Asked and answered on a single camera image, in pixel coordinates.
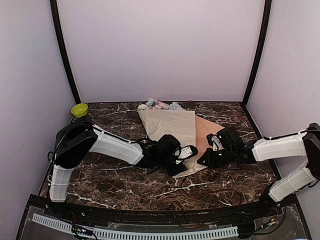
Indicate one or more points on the white fake flower stem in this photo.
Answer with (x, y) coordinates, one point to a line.
(142, 107)

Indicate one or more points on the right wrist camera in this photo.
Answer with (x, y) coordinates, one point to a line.
(214, 142)

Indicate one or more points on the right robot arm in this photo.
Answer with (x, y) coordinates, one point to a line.
(303, 145)

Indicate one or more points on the peach wrapping paper sheet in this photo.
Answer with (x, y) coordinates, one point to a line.
(185, 126)

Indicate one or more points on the right black frame post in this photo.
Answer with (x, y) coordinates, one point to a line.
(258, 52)

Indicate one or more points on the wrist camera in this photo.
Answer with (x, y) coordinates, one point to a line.
(185, 153)
(214, 142)

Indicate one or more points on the black frame post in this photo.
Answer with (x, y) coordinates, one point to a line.
(258, 52)
(63, 50)

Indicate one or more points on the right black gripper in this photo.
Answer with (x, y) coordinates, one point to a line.
(209, 162)

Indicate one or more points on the pink fake flower stem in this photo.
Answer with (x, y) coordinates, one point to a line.
(161, 106)

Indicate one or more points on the small circuit board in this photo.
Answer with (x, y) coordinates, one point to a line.
(80, 230)

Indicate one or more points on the white slotted cable duct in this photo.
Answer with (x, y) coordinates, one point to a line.
(135, 232)

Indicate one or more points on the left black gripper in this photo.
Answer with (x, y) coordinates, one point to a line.
(181, 169)

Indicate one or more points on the left black frame post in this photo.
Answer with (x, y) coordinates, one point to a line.
(63, 50)

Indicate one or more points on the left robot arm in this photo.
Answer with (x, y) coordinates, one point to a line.
(82, 136)

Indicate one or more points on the green plastic bowl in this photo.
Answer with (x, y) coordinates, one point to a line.
(80, 110)

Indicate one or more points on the blue fake flower bunch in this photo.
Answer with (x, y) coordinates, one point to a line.
(153, 103)

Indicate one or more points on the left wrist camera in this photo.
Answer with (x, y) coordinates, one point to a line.
(185, 153)

